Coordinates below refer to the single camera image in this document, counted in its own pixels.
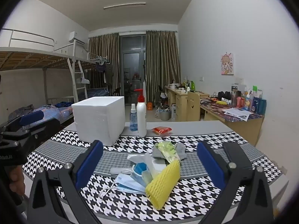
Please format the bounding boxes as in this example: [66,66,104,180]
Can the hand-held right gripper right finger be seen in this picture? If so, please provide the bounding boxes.
[197,141,275,224]

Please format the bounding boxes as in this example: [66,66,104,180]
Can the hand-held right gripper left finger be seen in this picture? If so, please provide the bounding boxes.
[27,140,104,224]

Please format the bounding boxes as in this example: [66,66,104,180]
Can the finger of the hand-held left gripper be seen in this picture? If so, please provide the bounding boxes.
[27,119,61,145]
[0,110,45,134]

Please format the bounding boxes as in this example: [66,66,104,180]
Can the grey sock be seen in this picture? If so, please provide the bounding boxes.
[153,142,188,161]

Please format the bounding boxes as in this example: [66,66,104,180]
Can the blue green packet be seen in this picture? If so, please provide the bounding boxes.
[99,172,147,197]

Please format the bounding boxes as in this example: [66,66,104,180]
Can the green plastic bag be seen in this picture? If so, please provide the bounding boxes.
[157,141,181,165]

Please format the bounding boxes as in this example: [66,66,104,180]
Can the white foam box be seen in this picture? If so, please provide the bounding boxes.
[71,96,126,147]

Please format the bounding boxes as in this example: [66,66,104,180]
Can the yellow foam fruit net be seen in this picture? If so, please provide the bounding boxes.
[145,160,181,210]

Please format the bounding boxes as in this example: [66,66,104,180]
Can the dark blue face mask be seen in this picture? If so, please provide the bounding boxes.
[133,162,149,176]

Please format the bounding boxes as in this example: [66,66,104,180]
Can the white plastic wrapper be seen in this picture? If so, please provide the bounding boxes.
[110,153,169,180]

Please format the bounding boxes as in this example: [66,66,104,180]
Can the person's left hand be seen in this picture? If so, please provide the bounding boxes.
[8,166,26,197]

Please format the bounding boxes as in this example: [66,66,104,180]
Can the blue plaid quilt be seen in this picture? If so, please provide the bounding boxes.
[8,101,74,125]

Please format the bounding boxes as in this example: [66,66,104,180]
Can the houndstooth tablecloth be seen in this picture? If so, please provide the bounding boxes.
[22,121,289,224]

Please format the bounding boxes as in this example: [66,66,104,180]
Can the wooden desk with printed cover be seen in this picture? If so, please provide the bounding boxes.
[200,98,264,145]

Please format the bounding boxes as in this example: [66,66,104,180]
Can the printed paper sheets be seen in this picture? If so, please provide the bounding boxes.
[222,107,254,122]

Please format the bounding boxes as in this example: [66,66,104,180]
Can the red snack packet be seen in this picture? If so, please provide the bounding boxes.
[152,126,172,135]

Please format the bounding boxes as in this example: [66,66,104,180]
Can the white hanging pouch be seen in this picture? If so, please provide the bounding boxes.
[75,72,90,84]

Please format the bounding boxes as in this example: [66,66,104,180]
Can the blue spray bottle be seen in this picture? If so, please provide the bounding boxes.
[130,103,138,131]

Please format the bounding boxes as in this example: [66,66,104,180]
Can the wooden chair with smiley cutout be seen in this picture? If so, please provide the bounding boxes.
[187,91,201,122]

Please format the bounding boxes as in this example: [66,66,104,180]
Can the metal bucket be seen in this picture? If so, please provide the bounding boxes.
[155,107,172,121]

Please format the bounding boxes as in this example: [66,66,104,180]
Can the white pump bottle red nozzle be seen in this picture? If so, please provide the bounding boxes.
[134,89,147,138]

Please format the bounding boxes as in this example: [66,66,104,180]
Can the black bag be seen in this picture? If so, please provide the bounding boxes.
[218,91,232,101]

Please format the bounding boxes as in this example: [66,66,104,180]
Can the wooden desk with drawers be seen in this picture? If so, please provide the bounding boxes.
[165,86,209,122]

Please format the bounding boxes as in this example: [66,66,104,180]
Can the group of toiletry bottles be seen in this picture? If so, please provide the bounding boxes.
[231,84,267,115]

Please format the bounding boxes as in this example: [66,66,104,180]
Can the hanging dark clothes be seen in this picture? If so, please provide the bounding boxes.
[95,56,108,74]

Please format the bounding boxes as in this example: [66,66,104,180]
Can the white air conditioner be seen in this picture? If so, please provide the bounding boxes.
[69,31,85,44]

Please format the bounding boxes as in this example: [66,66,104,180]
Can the brown curtain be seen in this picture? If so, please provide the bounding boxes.
[88,33,121,96]
[145,30,181,103]

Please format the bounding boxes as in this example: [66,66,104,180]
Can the glass balcony door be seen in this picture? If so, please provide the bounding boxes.
[119,35,147,104]

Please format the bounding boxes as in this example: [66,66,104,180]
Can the ceiling tube light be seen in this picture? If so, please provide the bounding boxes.
[103,3,146,10]

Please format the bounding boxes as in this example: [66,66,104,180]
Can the cartoon wall poster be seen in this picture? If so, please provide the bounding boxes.
[221,53,234,75]

